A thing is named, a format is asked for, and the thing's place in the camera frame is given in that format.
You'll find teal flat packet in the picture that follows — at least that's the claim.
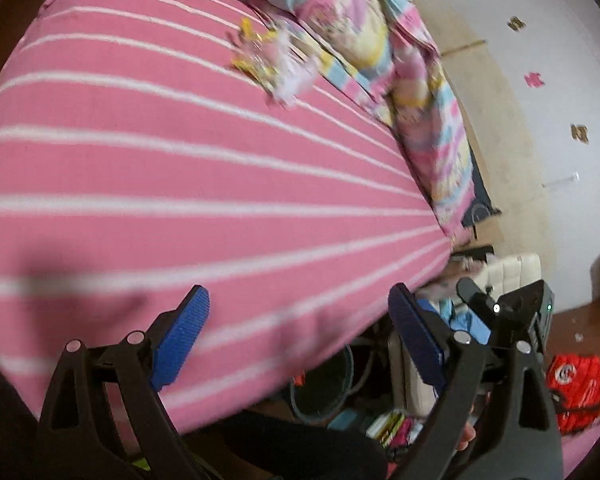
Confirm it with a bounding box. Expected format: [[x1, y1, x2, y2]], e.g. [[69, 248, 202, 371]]
[[327, 407, 362, 431]]

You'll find dark round waste bin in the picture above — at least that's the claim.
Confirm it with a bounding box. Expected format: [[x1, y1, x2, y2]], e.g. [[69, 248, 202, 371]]
[[289, 342, 356, 421]]

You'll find colourful printed book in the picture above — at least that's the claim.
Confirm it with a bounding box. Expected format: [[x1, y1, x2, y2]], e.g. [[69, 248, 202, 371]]
[[366, 410, 407, 449]]

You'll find red bag with round logo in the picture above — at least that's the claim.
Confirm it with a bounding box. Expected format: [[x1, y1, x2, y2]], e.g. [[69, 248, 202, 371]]
[[546, 354, 600, 435]]

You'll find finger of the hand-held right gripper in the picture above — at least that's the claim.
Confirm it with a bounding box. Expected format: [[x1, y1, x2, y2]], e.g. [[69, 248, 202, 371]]
[[456, 277, 495, 312]]

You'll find yellow pink plastic wrapper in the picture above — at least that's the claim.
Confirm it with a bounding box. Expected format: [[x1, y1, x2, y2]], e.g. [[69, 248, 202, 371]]
[[229, 17, 321, 108]]

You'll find person's right hand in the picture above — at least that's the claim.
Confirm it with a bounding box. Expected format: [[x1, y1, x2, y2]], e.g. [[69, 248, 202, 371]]
[[454, 402, 479, 454]]

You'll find tan wooden headboard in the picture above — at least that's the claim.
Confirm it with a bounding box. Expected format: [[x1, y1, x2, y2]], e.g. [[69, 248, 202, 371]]
[[437, 40, 503, 241]]

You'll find person's black trouser leg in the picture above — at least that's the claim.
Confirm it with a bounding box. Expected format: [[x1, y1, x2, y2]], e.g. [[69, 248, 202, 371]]
[[215, 410, 388, 480]]

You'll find dark blue mat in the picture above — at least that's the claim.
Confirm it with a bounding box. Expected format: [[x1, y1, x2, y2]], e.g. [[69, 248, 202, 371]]
[[461, 145, 501, 227]]

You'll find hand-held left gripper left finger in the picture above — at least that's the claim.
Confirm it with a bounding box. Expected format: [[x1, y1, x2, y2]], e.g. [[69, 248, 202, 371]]
[[34, 285, 211, 480]]

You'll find colourful patterned quilt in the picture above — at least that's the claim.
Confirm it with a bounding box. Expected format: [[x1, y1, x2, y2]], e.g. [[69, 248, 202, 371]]
[[200, 0, 473, 238]]

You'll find cream padded chair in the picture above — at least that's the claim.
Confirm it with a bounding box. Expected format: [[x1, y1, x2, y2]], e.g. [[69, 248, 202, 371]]
[[387, 252, 543, 418]]

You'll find pink striped bed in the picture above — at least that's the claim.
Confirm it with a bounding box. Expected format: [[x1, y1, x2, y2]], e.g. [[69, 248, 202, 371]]
[[0, 0, 453, 436]]

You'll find light blue garment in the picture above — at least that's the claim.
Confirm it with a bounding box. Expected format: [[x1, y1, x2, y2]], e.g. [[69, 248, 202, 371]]
[[420, 297, 491, 342]]

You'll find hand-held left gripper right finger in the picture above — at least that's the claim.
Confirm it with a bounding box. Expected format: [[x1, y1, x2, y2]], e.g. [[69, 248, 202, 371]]
[[387, 282, 565, 480]]

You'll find pink cloth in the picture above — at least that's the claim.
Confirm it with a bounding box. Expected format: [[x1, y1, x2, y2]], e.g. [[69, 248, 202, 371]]
[[560, 425, 600, 480]]

